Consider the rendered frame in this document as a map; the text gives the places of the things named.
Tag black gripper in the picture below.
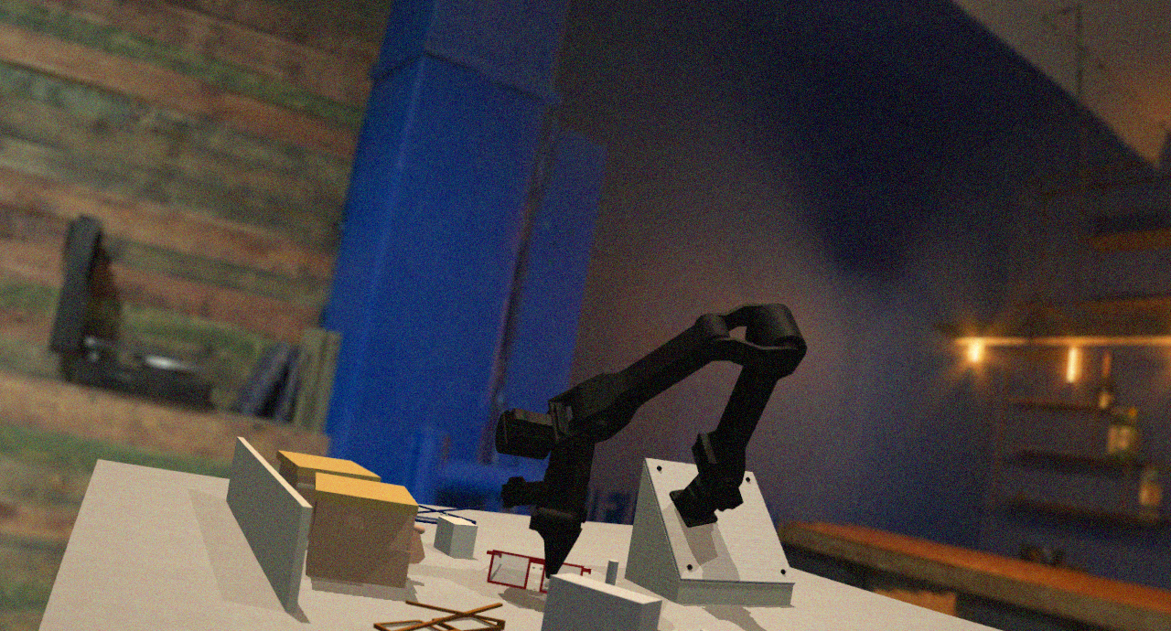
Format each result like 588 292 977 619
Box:
529 460 591 579

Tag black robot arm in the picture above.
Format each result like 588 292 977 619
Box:
495 303 807 528

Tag red glasses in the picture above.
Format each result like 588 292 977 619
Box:
487 550 591 594

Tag grey flat rectangular panel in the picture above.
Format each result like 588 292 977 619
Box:
226 437 313 613

